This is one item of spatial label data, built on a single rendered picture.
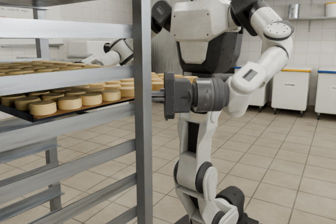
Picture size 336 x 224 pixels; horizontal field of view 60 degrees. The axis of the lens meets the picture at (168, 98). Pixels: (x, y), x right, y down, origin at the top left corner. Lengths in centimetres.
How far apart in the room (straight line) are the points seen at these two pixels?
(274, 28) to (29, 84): 70
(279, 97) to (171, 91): 434
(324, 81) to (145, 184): 435
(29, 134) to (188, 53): 84
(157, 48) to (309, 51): 263
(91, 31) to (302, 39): 510
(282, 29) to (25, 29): 70
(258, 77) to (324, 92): 419
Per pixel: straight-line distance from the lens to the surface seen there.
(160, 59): 544
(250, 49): 572
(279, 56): 89
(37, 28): 55
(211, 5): 120
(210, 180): 134
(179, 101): 73
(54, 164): 111
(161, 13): 139
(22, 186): 58
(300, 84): 494
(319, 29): 554
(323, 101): 496
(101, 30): 62
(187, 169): 134
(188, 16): 124
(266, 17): 107
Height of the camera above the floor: 121
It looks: 11 degrees down
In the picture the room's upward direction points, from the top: straight up
